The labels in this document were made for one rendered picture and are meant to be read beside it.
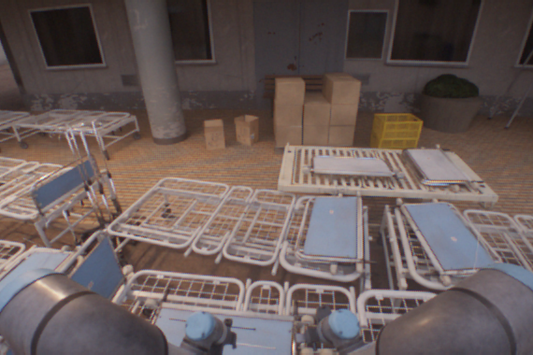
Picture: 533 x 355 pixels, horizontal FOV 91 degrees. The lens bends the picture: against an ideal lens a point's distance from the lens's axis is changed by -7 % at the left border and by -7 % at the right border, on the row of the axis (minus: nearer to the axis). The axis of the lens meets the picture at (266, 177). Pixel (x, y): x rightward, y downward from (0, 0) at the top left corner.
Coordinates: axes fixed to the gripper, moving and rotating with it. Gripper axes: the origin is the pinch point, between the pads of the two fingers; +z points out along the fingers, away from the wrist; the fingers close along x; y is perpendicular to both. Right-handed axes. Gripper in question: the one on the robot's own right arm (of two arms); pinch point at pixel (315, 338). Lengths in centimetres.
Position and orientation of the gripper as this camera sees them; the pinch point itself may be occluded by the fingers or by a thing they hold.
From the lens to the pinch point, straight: 131.4
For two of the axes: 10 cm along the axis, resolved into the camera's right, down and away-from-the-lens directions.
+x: 9.8, 0.0, 1.8
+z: -1.5, 6.1, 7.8
